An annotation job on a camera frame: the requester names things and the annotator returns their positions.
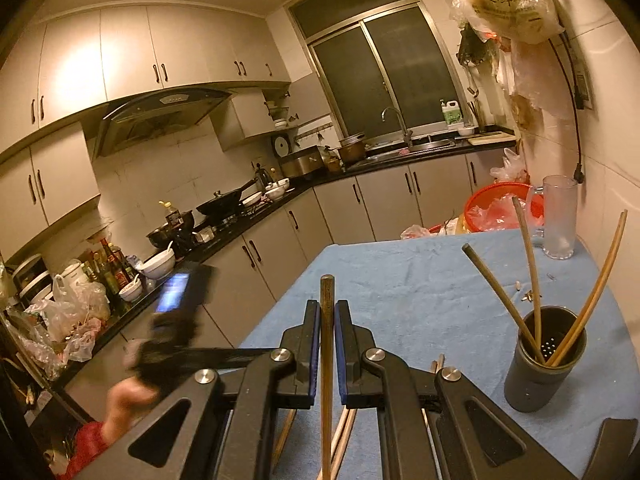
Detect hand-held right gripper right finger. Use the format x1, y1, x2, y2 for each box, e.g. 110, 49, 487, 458
334, 300, 576, 480

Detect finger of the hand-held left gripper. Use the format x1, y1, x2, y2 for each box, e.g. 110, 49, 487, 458
177, 346, 280, 366

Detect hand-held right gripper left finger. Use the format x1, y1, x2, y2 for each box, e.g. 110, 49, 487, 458
112, 300, 322, 480

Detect brown wooden chopstick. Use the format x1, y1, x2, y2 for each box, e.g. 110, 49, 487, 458
511, 196, 546, 361
547, 210, 629, 367
461, 243, 543, 363
320, 275, 335, 480

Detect group of wooden chopsticks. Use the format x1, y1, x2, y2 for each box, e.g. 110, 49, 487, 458
272, 354, 447, 466

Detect black chopstick holder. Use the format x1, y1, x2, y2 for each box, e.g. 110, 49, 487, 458
504, 305, 587, 413

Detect person's left forearm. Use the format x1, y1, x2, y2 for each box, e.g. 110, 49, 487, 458
102, 374, 162, 448

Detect large white bowl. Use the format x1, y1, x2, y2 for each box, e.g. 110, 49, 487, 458
140, 240, 177, 280

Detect cluster of condiment bottles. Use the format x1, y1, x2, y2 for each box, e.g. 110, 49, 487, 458
82, 237, 138, 293

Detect black cooking pot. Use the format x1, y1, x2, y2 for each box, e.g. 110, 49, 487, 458
146, 210, 196, 251

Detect crumpled plastic bags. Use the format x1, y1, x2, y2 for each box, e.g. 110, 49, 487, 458
0, 272, 111, 381

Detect blue tablecloth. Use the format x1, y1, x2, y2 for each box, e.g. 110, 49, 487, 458
237, 227, 631, 480

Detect gas stove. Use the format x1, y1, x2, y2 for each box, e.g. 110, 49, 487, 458
195, 205, 266, 233

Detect black wok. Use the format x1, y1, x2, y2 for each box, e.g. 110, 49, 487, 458
196, 180, 261, 217

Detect white kitchen appliance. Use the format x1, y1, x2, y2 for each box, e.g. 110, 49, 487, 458
11, 255, 53, 306

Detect beige base cabinets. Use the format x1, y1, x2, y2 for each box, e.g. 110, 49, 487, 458
65, 147, 521, 426

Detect stacked white bowls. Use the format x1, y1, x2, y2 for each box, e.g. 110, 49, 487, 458
262, 178, 291, 203

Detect small food scraps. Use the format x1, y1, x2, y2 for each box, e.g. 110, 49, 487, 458
515, 272, 558, 303

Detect metal countertop box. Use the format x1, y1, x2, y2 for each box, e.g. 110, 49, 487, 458
277, 145, 328, 178

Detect black kitchen countertop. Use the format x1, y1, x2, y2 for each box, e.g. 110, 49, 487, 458
50, 137, 518, 391

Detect red plastic basket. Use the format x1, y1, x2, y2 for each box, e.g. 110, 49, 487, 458
462, 183, 546, 233

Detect brown pot with lid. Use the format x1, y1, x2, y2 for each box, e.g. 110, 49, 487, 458
337, 133, 368, 163

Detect black range hood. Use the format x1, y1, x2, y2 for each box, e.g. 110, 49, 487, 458
92, 87, 233, 161

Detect clear plastic bag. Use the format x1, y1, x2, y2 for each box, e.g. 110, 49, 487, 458
472, 195, 543, 231

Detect steel sink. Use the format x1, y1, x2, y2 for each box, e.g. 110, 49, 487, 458
367, 137, 457, 158

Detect open shelf with bowls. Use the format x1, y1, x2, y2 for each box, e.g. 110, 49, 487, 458
265, 91, 298, 131

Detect chrome faucet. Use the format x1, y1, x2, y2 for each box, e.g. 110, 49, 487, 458
381, 106, 415, 150

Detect white plastic bag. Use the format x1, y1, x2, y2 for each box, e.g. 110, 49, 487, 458
490, 147, 531, 183

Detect clear glass mug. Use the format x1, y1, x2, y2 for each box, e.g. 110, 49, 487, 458
525, 175, 581, 260

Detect wooden cutting board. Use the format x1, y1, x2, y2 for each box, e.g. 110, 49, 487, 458
467, 131, 517, 147

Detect white green detergent jug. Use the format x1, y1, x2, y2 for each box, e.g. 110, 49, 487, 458
441, 99, 466, 127

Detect kitchen window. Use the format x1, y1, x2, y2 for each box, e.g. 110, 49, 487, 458
287, 0, 468, 148

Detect hanging white plastic bags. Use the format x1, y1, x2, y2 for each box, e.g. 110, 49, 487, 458
492, 37, 576, 131

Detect plastic bag of flatbread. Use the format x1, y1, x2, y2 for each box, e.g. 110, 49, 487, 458
450, 0, 566, 43

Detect wall hook rail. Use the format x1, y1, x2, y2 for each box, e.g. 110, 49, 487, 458
295, 122, 333, 141

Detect beige wall cabinets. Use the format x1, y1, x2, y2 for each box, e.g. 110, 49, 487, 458
0, 5, 292, 261

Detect black power cable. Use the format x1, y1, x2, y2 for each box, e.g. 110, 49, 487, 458
547, 35, 586, 186

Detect wall socket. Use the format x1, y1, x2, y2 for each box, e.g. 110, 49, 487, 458
572, 57, 596, 111

